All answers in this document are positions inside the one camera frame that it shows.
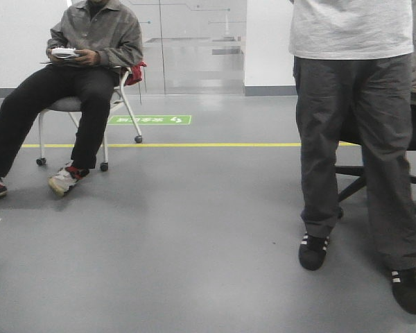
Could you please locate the green floor sign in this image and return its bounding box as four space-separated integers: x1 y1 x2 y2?
108 114 192 125

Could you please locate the red cloth on chair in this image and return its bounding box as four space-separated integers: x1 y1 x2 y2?
124 61 147 85

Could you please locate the white rolling chair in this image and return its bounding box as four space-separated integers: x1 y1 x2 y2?
36 67 143 166

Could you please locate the seated person grey jacket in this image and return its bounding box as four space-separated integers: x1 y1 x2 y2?
0 1 143 197

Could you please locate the standing person white shirt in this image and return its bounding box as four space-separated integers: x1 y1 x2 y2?
289 1 416 315

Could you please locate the white game controller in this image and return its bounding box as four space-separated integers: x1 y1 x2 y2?
51 47 80 59

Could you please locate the black office chair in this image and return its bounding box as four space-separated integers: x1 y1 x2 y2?
335 105 416 202

